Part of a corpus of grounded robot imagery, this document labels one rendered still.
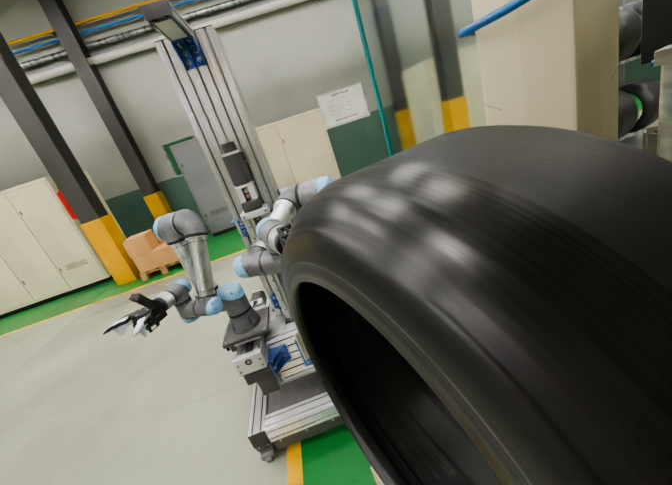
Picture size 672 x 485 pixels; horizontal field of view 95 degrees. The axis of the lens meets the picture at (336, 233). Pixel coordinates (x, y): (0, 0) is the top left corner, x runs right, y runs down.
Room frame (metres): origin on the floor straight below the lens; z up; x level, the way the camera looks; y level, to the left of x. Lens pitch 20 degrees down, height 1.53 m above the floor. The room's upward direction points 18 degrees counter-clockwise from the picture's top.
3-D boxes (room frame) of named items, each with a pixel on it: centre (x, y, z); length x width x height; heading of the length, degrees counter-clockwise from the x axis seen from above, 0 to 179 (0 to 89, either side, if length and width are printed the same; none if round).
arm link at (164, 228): (1.43, 0.70, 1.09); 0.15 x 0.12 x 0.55; 68
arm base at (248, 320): (1.38, 0.58, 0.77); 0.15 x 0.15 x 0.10
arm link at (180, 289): (1.29, 0.76, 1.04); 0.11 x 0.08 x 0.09; 158
